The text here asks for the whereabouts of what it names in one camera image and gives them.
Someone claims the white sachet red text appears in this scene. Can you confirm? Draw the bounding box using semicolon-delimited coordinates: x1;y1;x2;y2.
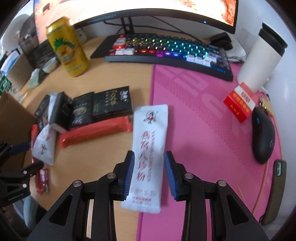
121;104;169;214

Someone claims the brown cardboard box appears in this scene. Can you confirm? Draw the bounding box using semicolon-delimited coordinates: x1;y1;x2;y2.
1;54;37;146

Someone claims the silver white sachet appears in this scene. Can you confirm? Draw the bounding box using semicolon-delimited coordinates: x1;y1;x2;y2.
31;92;58;167

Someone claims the smartphone dark case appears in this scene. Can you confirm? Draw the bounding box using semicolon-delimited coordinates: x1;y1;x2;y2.
260;160;287;226

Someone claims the upright black tissue pack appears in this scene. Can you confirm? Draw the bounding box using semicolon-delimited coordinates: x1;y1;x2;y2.
49;92;73;133

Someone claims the green cloth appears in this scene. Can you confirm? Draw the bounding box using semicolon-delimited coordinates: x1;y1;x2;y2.
28;68;48;89

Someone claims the black Face tissue pack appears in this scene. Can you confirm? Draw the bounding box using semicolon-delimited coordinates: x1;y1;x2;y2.
70;92;94;130
92;86;133;122

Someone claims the pink desk mat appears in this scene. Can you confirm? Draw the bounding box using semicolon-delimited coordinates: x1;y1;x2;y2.
135;62;283;241

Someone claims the white tea cup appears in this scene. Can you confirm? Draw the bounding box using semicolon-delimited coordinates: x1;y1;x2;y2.
42;57;59;74

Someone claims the black computer mouse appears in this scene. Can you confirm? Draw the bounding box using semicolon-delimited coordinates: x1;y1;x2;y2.
251;107;275;164

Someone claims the black drawer organizer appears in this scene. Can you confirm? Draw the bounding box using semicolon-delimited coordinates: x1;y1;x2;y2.
18;14;55;68

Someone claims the long red snack bar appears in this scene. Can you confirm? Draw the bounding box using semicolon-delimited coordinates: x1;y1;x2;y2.
59;116;132;148

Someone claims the yellow pineapple drink can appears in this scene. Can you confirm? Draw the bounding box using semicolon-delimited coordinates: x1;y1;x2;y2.
46;16;89;77

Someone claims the red cigarette pack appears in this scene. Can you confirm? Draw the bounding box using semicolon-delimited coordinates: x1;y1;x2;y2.
223;82;258;123

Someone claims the black monitor stand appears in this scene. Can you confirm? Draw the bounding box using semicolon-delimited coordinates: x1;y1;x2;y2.
90;17;134;59

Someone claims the white tumbler black lid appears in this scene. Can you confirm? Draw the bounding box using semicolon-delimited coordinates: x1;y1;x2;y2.
237;23;288;93

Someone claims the RGB backlit keyboard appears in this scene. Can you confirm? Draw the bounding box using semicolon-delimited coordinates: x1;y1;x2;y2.
105;33;233;82

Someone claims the curved monitor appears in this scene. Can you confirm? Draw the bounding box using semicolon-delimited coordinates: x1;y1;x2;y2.
33;0;239;43

